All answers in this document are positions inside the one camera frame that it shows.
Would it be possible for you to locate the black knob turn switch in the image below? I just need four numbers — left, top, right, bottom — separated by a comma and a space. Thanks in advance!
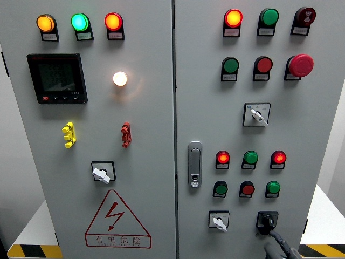
255, 210, 279, 236

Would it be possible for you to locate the black yellow striped tape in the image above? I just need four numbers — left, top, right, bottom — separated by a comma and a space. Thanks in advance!
298, 244, 345, 259
7, 244, 63, 259

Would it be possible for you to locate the small green indicator lamp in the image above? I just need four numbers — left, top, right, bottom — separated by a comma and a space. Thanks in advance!
265, 181, 281, 199
241, 150, 259, 171

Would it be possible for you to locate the small red push button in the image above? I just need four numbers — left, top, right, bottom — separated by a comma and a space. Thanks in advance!
238, 181, 256, 199

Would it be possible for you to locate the small green push button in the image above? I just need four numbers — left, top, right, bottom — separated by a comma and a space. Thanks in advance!
212, 180, 229, 199

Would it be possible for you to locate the small red indicator lamp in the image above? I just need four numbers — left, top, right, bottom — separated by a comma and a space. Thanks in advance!
215, 150, 230, 170
270, 150, 287, 170

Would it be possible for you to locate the silver door lock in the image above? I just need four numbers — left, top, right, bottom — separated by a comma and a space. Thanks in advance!
188, 141, 203, 189

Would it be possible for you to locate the pale grey cabinet door with lock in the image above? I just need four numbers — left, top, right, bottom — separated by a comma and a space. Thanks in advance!
174, 0, 345, 259

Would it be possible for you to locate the red warning triangle sign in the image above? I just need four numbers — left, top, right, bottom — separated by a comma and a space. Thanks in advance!
84, 189, 152, 249

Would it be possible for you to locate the pale grey cabinet door with display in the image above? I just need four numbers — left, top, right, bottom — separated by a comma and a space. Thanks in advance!
0, 0, 177, 259

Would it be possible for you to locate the large red stop button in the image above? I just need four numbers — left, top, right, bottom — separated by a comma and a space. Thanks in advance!
284, 53, 315, 81

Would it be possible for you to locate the large red push button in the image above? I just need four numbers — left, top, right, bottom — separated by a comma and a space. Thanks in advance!
252, 56, 273, 81

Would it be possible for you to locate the large green push button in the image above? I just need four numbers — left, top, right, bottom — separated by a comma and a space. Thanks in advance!
220, 56, 240, 82

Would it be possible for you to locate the large dark green indicator lamp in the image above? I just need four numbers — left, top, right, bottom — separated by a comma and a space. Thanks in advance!
256, 8, 280, 37

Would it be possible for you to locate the dark red buzzer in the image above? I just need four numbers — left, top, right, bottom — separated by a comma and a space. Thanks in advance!
290, 6, 316, 36

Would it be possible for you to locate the glowing white lamp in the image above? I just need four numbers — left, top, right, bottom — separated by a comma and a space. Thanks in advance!
112, 71, 128, 87

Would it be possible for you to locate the large red indicator lamp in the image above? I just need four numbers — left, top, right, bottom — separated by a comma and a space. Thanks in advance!
104, 12, 125, 40
222, 9, 244, 38

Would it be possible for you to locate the black digital meter display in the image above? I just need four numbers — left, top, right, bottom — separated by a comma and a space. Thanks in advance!
26, 52, 88, 105

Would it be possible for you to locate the large lit green indicator lamp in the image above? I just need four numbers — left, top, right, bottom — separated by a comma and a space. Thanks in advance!
71, 12, 94, 42

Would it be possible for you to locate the large yellow indicator lamp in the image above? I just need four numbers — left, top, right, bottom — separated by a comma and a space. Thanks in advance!
36, 14, 60, 42

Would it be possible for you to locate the white-handled turn switch, printed plate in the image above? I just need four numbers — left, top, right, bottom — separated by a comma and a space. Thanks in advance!
208, 210, 230, 233

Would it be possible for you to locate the turn switch with long white handle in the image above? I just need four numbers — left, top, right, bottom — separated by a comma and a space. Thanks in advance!
242, 102, 271, 127

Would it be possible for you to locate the small red handle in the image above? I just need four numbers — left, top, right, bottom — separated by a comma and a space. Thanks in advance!
120, 121, 132, 148

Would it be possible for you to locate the white-handled turn switch, blank plate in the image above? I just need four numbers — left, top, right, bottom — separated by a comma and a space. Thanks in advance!
91, 160, 116, 185

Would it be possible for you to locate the small yellow handle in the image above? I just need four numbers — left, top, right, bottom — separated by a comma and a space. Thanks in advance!
61, 121, 77, 149

